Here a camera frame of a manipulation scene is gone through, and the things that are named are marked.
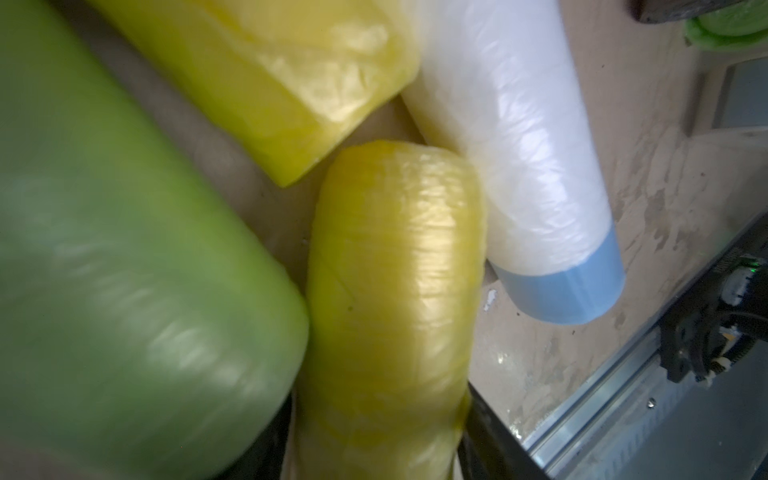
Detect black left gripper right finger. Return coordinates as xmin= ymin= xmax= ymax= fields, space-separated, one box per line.
xmin=457 ymin=384 xmax=549 ymax=480

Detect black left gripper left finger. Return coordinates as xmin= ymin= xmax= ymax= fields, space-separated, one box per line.
xmin=215 ymin=395 xmax=293 ymax=480

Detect large light green roll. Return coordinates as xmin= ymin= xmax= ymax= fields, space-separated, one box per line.
xmin=1 ymin=1 xmax=308 ymax=479

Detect yellow trash bag roll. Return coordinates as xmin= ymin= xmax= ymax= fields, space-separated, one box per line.
xmin=292 ymin=141 xmax=487 ymax=479

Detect white roll with blue band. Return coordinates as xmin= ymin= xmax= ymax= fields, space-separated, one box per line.
xmin=402 ymin=1 xmax=625 ymax=325

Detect yellow roll near box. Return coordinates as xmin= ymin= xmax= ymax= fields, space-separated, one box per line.
xmin=95 ymin=1 xmax=420 ymax=187

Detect lying fat green roll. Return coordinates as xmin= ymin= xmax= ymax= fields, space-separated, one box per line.
xmin=684 ymin=0 xmax=767 ymax=52

